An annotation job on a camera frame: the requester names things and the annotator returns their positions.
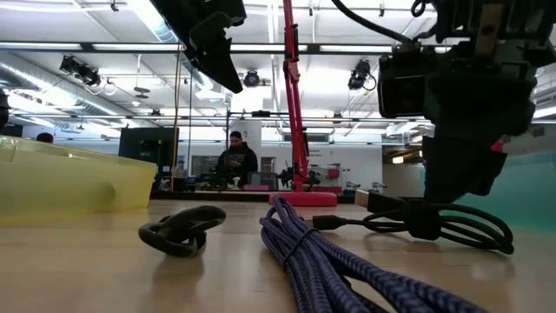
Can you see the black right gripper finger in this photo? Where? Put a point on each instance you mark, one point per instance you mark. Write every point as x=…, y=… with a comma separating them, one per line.
x=491, y=169
x=452, y=169

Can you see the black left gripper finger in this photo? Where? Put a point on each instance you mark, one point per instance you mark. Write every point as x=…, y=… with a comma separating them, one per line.
x=217, y=56

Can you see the black background robot arm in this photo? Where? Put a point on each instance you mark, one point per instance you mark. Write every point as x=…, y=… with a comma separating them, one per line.
x=286, y=176

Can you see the red storage boxes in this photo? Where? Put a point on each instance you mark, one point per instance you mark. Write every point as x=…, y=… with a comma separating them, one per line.
x=497, y=146

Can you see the teal plastic tray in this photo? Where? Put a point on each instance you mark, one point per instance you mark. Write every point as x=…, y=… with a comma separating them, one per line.
x=530, y=191

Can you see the black overhead light bar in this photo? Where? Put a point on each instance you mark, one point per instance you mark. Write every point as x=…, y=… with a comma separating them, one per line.
x=313, y=48

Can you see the person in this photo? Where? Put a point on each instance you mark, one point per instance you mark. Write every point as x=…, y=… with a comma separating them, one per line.
x=3, y=108
x=44, y=138
x=238, y=163

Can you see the yellow plastic tray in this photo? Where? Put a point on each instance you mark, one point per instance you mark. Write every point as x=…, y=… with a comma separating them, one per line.
x=65, y=182

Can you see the silver ventilation duct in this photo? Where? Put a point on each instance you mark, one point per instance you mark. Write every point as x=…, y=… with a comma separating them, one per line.
x=206, y=93
x=39, y=82

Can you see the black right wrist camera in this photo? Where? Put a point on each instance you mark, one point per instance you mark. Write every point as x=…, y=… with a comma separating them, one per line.
x=401, y=82

